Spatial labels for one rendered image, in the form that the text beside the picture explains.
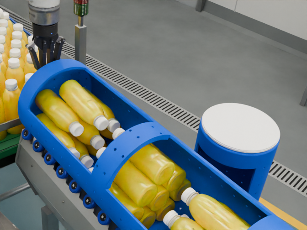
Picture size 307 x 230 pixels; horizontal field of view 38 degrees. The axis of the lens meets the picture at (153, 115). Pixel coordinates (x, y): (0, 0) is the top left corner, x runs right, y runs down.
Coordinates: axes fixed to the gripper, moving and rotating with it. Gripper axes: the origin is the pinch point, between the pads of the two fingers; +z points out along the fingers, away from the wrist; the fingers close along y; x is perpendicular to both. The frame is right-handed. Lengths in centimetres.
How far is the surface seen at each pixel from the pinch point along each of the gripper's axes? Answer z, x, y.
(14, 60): 5.6, -24.0, -0.2
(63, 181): 22.8, 23.7, 8.9
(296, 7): 74, -95, -320
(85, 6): -4, -35, -38
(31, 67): 9.3, -22.4, -6.1
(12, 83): 5.6, -10.9, 7.3
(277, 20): 94, -110, -318
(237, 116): 12, 40, -54
